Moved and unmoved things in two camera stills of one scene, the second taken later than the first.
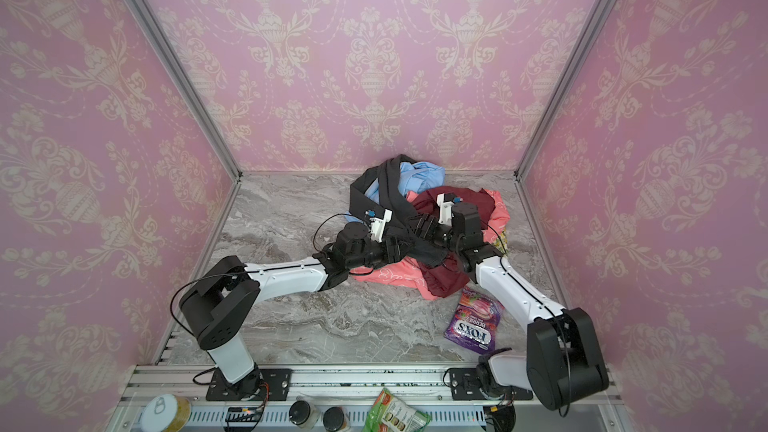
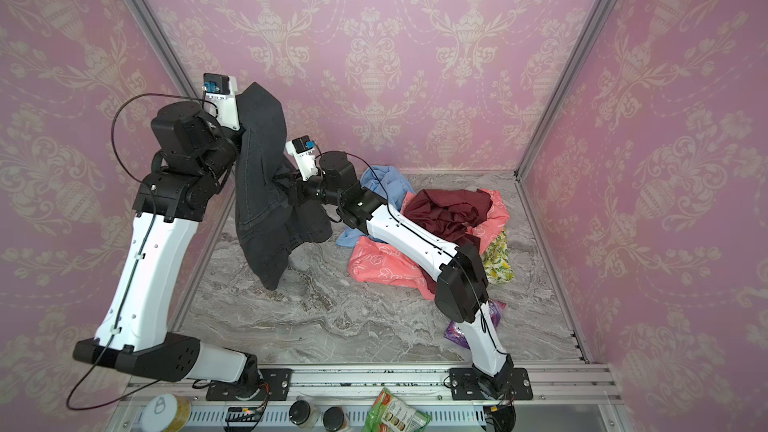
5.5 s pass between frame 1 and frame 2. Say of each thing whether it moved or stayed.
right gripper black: moved
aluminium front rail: stayed
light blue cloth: moved
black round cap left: stayed
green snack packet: stayed
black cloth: moved
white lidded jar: stayed
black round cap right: stayed
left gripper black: moved
